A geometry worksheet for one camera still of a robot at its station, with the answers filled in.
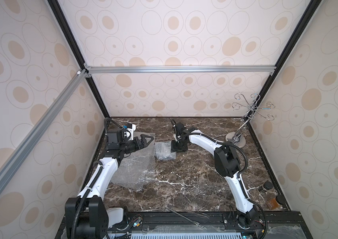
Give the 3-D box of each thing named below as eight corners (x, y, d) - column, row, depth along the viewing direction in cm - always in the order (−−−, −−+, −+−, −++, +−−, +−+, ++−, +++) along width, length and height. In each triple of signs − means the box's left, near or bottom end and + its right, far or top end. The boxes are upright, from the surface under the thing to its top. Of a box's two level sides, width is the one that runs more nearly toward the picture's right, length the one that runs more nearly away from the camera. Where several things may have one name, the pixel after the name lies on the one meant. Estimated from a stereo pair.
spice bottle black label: (258, 194, 85) (267, 188, 77) (255, 188, 87) (264, 181, 79) (264, 194, 85) (274, 188, 77) (262, 188, 87) (271, 181, 79)
